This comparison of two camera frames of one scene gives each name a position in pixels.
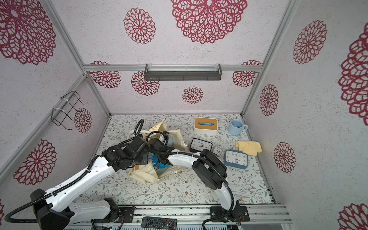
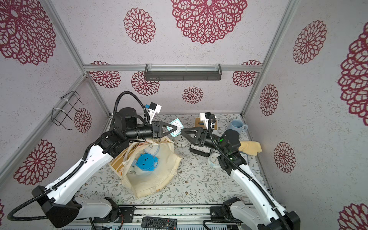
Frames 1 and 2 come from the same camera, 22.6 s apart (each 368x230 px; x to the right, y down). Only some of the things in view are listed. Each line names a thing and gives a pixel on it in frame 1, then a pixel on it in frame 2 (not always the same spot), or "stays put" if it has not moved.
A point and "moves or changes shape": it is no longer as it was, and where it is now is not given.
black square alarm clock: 197,145 stays put
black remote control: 159,223 stays put
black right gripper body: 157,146 to 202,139
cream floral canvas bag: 149,173 moves or changes shape
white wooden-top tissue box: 203,125 stays put
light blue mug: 236,127 stays put
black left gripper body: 142,160 to 155,129
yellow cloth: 250,147 stays put
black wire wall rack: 59,114 stays put
